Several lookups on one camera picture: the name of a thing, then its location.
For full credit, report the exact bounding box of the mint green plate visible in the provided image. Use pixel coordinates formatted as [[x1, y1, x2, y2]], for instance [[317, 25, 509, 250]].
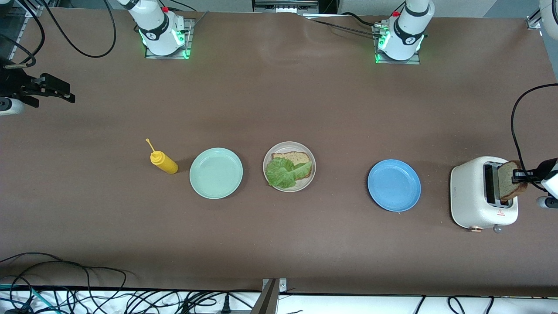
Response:
[[189, 147, 244, 200]]

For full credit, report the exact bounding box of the yellow mustard squeeze bottle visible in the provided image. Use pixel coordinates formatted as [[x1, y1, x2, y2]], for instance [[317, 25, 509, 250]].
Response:
[[145, 138, 179, 175]]

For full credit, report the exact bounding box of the grey metal mount bracket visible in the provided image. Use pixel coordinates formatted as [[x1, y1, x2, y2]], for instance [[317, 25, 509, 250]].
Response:
[[251, 278, 288, 314]]

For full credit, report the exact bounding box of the teal cable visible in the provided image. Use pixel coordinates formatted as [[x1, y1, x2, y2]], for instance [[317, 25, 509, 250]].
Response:
[[0, 283, 59, 314]]

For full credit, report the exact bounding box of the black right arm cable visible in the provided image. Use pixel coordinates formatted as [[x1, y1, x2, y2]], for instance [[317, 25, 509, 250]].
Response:
[[0, 0, 117, 70]]

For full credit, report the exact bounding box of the black equipment box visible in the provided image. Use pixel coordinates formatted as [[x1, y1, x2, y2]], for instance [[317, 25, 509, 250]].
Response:
[[252, 0, 320, 14]]

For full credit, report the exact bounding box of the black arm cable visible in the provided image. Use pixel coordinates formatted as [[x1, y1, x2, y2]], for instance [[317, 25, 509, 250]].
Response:
[[510, 83, 558, 193], [0, 0, 117, 70]]

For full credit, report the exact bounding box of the brown bread slice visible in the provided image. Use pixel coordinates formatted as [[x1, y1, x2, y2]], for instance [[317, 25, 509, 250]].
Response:
[[498, 160, 528, 201], [272, 151, 313, 180]]

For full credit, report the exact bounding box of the black base power cable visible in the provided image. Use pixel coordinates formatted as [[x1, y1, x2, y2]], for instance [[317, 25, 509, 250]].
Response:
[[301, 12, 384, 38]]

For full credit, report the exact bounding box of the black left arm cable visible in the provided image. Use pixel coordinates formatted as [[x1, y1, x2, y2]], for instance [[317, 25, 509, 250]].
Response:
[[510, 83, 558, 193]]

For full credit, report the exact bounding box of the white two-slot toaster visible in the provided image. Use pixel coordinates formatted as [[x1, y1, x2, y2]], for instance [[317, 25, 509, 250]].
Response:
[[450, 156, 519, 232]]

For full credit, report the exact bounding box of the black looped floor cable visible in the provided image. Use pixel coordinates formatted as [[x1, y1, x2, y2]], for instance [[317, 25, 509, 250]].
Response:
[[0, 252, 128, 314]]

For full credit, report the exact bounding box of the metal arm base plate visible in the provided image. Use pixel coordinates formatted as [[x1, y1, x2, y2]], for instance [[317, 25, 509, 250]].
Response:
[[145, 17, 193, 60], [373, 24, 422, 65]]

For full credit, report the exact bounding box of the beige plate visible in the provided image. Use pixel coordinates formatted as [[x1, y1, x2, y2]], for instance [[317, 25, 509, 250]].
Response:
[[263, 142, 316, 193]]

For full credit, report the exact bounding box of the blue plate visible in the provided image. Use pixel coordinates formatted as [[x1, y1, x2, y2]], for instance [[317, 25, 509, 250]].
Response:
[[367, 159, 422, 212]]

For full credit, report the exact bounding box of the green lettuce leaf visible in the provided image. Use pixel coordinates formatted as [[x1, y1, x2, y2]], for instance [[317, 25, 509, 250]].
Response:
[[265, 157, 313, 189]]

